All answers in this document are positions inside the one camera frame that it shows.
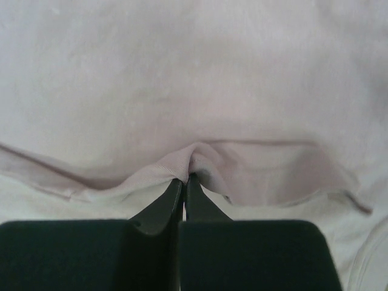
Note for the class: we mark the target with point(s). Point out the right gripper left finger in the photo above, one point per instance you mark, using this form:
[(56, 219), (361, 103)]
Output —
[(104, 254)]

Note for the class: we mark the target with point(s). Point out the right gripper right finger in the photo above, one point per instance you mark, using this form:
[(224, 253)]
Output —
[(218, 253)]

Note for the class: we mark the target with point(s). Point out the dusty pink t shirt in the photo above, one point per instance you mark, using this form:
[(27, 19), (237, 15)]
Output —
[(279, 107)]

